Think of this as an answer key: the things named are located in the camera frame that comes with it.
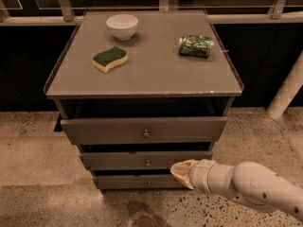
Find green patterned can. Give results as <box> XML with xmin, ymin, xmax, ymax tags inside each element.
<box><xmin>179</xmin><ymin>35</ymin><xmax>214</xmax><ymax>59</ymax></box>

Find white ceramic bowl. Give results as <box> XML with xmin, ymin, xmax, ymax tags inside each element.
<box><xmin>106</xmin><ymin>14</ymin><xmax>138</xmax><ymax>41</ymax></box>

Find green yellow sponge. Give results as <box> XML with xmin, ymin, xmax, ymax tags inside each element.
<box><xmin>92</xmin><ymin>46</ymin><xmax>128</xmax><ymax>73</ymax></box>

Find metal railing frame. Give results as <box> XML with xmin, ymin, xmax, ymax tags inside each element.
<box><xmin>0</xmin><ymin>0</ymin><xmax>303</xmax><ymax>26</ymax></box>

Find white diagonal post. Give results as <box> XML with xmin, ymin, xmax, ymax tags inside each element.
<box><xmin>266</xmin><ymin>51</ymin><xmax>303</xmax><ymax>120</ymax></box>

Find grey drawer cabinet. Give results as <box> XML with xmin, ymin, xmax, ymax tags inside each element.
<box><xmin>45</xmin><ymin>11</ymin><xmax>243</xmax><ymax>180</ymax></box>

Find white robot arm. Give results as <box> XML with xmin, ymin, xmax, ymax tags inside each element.
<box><xmin>170</xmin><ymin>159</ymin><xmax>303</xmax><ymax>222</ymax></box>

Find grey drawer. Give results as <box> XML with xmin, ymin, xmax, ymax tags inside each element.
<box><xmin>80</xmin><ymin>150</ymin><xmax>213</xmax><ymax>170</ymax></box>
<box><xmin>94</xmin><ymin>174</ymin><xmax>184</xmax><ymax>190</ymax></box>
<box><xmin>61</xmin><ymin>116</ymin><xmax>227</xmax><ymax>145</ymax></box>

